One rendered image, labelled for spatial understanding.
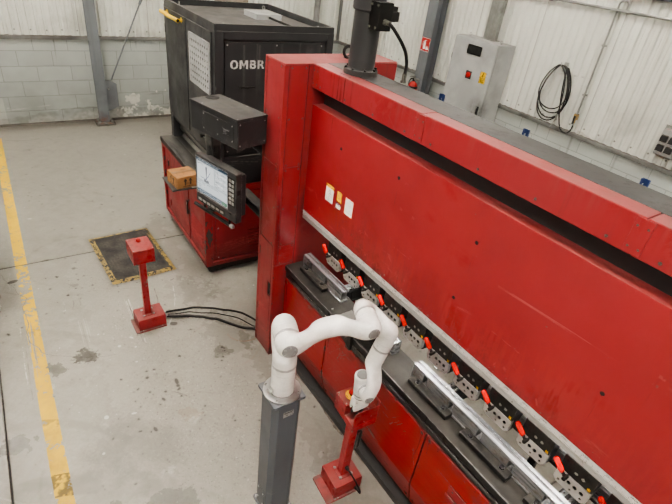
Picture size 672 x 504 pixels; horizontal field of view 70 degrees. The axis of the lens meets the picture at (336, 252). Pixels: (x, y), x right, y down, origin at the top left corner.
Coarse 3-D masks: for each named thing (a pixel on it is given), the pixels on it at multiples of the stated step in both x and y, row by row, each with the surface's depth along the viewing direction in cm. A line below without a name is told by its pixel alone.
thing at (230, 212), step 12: (204, 156) 327; (228, 168) 315; (228, 180) 315; (240, 180) 312; (228, 192) 320; (240, 192) 317; (216, 204) 334; (228, 204) 325; (240, 204) 322; (228, 216) 329; (240, 216) 327
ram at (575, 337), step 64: (320, 128) 299; (320, 192) 315; (384, 192) 261; (448, 192) 223; (384, 256) 274; (448, 256) 232; (512, 256) 201; (576, 256) 178; (448, 320) 242; (512, 320) 208; (576, 320) 183; (640, 320) 164; (512, 384) 216; (576, 384) 189; (640, 384) 168; (640, 448) 173
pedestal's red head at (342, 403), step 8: (344, 392) 275; (336, 400) 276; (344, 400) 270; (336, 408) 278; (344, 408) 269; (368, 408) 271; (376, 408) 267; (344, 416) 271; (352, 416) 271; (360, 416) 263; (368, 416) 267; (376, 416) 271; (352, 424) 266; (360, 424) 267; (368, 424) 271
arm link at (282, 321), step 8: (280, 320) 224; (288, 320) 224; (272, 328) 226; (280, 328) 220; (296, 328) 223; (272, 336) 229; (272, 344) 230; (272, 352) 229; (272, 360) 229; (280, 360) 226; (288, 360) 226; (296, 360) 230; (280, 368) 227; (288, 368) 227
